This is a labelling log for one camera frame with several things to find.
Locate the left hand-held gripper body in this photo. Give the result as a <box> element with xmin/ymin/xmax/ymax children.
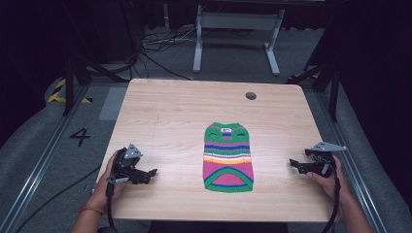
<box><xmin>110</xmin><ymin>143</ymin><xmax>148</xmax><ymax>185</ymax></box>

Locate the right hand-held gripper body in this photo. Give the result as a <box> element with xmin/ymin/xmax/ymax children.
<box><xmin>304</xmin><ymin>141</ymin><xmax>348</xmax><ymax>179</ymax></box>

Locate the striped knitted pet sweater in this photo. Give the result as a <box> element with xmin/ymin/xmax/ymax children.
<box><xmin>202</xmin><ymin>121</ymin><xmax>255</xmax><ymax>194</ymax></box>

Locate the person's right hand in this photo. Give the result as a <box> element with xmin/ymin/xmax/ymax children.
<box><xmin>305</xmin><ymin>154</ymin><xmax>354</xmax><ymax>203</ymax></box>

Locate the person's left hand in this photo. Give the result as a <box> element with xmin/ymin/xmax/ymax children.
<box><xmin>91</xmin><ymin>150</ymin><xmax>128</xmax><ymax>212</ymax></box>

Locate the black metal stand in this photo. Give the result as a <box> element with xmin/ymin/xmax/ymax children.
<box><xmin>61</xmin><ymin>53</ymin><xmax>131</xmax><ymax>117</ymax></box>
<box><xmin>285</xmin><ymin>61</ymin><xmax>342</xmax><ymax>123</ymax></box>

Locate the yellow black hazard tape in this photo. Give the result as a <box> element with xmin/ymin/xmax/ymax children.
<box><xmin>47</xmin><ymin>78</ymin><xmax>94</xmax><ymax>105</ymax></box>

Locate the aluminium floor rail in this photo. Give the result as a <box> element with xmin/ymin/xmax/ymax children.
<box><xmin>316</xmin><ymin>91</ymin><xmax>389</xmax><ymax>233</ymax></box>
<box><xmin>0</xmin><ymin>84</ymin><xmax>89</xmax><ymax>233</ymax></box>

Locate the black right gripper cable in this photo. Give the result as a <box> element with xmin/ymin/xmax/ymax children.
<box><xmin>320</xmin><ymin>156</ymin><xmax>342</xmax><ymax>233</ymax></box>

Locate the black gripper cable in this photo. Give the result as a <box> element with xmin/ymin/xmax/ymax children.
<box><xmin>105</xmin><ymin>180</ymin><xmax>119</xmax><ymax>231</ymax></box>
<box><xmin>320</xmin><ymin>156</ymin><xmax>342</xmax><ymax>233</ymax></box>

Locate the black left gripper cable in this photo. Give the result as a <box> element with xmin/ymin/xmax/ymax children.
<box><xmin>105</xmin><ymin>180</ymin><xmax>119</xmax><ymax>231</ymax></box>

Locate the orange wrist bracelet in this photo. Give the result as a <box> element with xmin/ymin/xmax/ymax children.
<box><xmin>77</xmin><ymin>205</ymin><xmax>105</xmax><ymax>217</ymax></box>

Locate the black floor cable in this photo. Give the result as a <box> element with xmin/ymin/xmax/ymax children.
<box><xmin>14</xmin><ymin>162</ymin><xmax>103</xmax><ymax>233</ymax></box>

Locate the tangle of floor cables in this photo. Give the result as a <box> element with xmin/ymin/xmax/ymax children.
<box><xmin>139</xmin><ymin>26</ymin><xmax>197</xmax><ymax>54</ymax></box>

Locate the white metal desk frame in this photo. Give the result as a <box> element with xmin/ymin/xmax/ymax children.
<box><xmin>192</xmin><ymin>4</ymin><xmax>287</xmax><ymax>77</ymax></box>

